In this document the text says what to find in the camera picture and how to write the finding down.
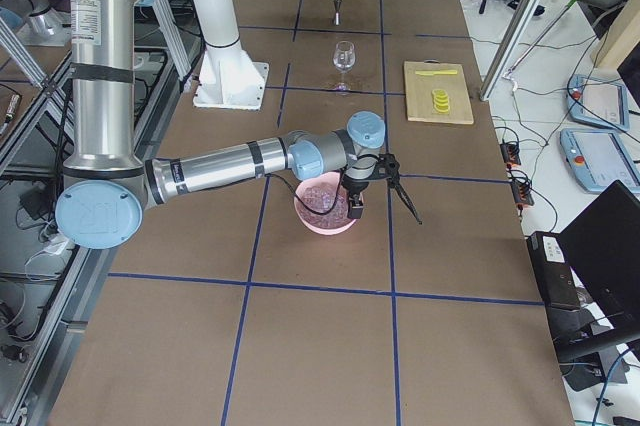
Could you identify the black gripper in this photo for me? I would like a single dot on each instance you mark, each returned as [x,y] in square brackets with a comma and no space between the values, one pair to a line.
[355,191]

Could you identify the steel jigger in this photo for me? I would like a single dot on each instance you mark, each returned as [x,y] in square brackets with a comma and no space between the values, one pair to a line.
[337,12]

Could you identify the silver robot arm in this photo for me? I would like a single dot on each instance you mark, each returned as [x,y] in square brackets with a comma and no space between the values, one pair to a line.
[107,187]

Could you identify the clear ice cube pile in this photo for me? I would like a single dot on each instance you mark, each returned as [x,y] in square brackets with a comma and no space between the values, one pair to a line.
[323,206]

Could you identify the clear wine glass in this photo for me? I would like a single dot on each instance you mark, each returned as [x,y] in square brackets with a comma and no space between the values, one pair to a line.
[344,59]

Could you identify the pink bowl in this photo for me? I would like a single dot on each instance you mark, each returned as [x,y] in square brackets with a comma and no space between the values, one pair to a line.
[332,178]

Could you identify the yellow lemon slices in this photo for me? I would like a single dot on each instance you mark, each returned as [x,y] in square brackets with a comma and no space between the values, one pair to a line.
[441,101]

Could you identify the wooden cutting board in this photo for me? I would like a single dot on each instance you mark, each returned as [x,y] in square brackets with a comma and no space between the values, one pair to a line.
[418,98]

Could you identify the yellow plastic knife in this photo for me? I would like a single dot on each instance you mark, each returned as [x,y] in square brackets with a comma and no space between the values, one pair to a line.
[440,72]

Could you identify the orange connector block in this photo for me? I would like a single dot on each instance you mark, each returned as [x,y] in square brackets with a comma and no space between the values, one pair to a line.
[521,187]

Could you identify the black box device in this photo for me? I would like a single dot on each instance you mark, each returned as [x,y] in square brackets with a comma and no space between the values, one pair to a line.
[553,274]

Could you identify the lower teach pendant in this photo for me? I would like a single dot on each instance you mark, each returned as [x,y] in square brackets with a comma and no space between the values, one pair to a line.
[598,158]

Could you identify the teach pendant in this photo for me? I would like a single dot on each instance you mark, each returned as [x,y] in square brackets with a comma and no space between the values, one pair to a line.
[598,158]
[598,102]

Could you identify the black monitor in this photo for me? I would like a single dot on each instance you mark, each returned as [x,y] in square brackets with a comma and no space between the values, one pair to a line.
[602,247]

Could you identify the upper teach pendant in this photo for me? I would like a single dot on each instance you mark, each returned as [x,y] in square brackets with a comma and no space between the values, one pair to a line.
[598,102]

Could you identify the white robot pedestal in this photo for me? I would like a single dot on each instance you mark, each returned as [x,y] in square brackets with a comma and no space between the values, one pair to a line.
[228,77]

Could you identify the aluminium frame post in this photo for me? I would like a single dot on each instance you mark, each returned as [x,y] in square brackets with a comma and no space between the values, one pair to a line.
[515,30]

